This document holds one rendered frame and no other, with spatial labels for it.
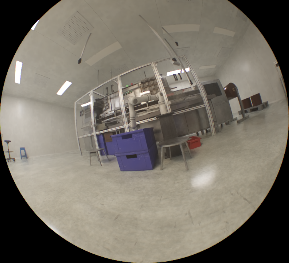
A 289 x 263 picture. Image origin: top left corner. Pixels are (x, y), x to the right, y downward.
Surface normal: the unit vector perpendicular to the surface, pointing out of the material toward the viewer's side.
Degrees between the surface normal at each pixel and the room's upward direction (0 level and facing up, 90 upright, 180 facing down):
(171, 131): 90
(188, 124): 90
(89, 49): 180
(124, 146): 90
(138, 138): 90
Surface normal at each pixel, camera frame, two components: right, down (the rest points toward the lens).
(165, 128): -0.19, -0.10
